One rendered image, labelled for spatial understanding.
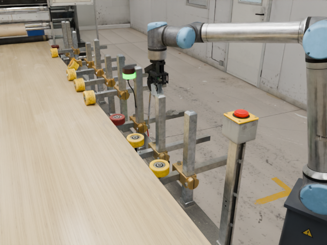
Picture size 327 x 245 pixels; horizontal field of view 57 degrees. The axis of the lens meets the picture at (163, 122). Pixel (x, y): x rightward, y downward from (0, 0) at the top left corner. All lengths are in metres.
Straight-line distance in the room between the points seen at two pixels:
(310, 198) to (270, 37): 0.66
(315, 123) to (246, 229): 1.22
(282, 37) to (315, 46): 0.22
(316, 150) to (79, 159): 0.93
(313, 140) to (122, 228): 0.77
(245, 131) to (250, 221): 1.53
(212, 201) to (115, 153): 1.30
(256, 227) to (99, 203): 1.47
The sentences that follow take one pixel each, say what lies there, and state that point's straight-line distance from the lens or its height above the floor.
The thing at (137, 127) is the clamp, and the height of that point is 0.85.
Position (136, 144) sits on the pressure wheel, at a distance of 1.36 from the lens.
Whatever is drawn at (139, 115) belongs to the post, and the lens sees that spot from 1.57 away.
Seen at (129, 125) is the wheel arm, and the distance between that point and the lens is 1.62.
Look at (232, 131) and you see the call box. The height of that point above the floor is 1.18.
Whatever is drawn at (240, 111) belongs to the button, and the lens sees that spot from 0.87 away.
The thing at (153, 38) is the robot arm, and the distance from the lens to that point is 1.40.
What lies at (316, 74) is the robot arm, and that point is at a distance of 1.17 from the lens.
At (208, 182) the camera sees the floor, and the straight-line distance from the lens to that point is 2.62.
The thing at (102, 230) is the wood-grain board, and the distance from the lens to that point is 0.95.
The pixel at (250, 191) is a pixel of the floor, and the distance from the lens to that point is 2.59.
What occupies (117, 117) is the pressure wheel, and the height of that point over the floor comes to 0.91.
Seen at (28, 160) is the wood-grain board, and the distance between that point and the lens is 1.34.
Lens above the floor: 1.57
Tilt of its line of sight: 26 degrees down
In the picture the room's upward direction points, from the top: straight up
